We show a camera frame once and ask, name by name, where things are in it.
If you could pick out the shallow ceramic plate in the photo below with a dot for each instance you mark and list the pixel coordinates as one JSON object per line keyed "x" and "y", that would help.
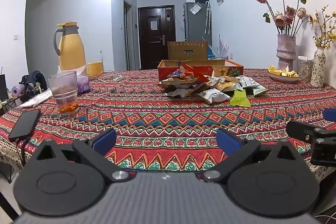
{"x": 283, "y": 79}

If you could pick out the pink ceramic vase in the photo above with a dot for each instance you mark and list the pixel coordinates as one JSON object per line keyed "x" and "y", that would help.
{"x": 286, "y": 52}

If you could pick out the pile of snack packets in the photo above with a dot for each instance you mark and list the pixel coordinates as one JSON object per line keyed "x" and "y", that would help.
{"x": 218, "y": 94}

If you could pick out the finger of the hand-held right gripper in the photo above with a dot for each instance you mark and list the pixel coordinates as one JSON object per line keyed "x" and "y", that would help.
{"x": 330, "y": 115}
{"x": 296, "y": 128}

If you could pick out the white plastic sheet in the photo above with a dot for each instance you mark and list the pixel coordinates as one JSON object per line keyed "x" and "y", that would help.
{"x": 36, "y": 102}

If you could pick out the blue plastic item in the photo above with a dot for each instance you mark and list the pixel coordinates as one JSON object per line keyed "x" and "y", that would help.
{"x": 211, "y": 52}

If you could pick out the dark backpack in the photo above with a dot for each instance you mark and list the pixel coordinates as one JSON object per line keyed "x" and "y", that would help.
{"x": 34, "y": 82}

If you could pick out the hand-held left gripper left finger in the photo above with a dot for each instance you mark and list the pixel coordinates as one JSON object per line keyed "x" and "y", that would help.
{"x": 105, "y": 140}

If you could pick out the white folded umbrella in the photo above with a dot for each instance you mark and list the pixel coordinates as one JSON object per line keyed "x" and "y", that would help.
{"x": 208, "y": 16}

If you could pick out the red patterned tablecloth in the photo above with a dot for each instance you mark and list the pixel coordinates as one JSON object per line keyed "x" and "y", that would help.
{"x": 168, "y": 119}

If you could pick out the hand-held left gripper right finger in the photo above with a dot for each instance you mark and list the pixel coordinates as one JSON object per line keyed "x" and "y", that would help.
{"x": 227, "y": 141}

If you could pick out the dark brown entrance door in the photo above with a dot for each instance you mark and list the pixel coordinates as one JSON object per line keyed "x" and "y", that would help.
{"x": 156, "y": 37}

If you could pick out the black paper bag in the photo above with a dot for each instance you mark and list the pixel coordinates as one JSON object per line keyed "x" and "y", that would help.
{"x": 3, "y": 87}

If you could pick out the dried pink roses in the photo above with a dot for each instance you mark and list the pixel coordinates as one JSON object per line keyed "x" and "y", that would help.
{"x": 284, "y": 15}

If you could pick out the purple rolled mat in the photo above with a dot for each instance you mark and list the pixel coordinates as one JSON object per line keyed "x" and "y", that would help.
{"x": 17, "y": 90}

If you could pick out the red cardboard box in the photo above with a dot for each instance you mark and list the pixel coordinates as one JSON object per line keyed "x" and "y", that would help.
{"x": 168, "y": 72}

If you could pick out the small yellow cup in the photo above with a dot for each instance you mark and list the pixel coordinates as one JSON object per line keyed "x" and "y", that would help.
{"x": 94, "y": 68}

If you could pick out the clear plastic cup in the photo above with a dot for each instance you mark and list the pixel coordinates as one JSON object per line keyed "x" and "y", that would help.
{"x": 63, "y": 90}

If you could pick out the clear plastic bag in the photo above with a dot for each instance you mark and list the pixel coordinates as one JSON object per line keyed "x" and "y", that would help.
{"x": 195, "y": 8}

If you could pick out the white paper notice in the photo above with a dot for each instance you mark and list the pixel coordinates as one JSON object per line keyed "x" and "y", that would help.
{"x": 153, "y": 24}

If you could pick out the purple tissue pack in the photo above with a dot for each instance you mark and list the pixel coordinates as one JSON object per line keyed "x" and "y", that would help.
{"x": 83, "y": 83}

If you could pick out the grey refrigerator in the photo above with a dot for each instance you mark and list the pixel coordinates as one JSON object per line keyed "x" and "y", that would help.
{"x": 197, "y": 27}

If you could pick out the lime green snack packet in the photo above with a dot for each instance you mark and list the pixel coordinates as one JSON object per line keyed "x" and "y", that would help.
{"x": 240, "y": 98}

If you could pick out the purple wall decoration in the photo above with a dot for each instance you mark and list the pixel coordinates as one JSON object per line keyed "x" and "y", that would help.
{"x": 223, "y": 47}

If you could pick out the white pole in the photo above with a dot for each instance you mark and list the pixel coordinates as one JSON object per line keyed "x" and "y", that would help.
{"x": 101, "y": 56}

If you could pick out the clear glass jar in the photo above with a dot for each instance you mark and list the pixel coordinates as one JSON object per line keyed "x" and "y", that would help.
{"x": 304, "y": 69}

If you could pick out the orange peels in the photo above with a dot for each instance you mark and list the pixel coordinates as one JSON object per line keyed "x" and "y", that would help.
{"x": 282, "y": 71}

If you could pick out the grey interior door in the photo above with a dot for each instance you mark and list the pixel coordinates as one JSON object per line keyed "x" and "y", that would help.
{"x": 127, "y": 35}

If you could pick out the floral patterned vase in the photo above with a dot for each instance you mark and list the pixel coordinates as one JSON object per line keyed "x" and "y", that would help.
{"x": 318, "y": 66}

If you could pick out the black smartphone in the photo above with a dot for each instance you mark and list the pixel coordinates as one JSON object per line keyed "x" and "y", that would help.
{"x": 25, "y": 125}

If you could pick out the yellow thermos jug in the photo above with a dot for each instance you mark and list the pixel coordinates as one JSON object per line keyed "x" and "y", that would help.
{"x": 71, "y": 50}

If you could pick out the yellow flower branches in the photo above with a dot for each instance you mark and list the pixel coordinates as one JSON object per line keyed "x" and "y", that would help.
{"x": 324, "y": 36}

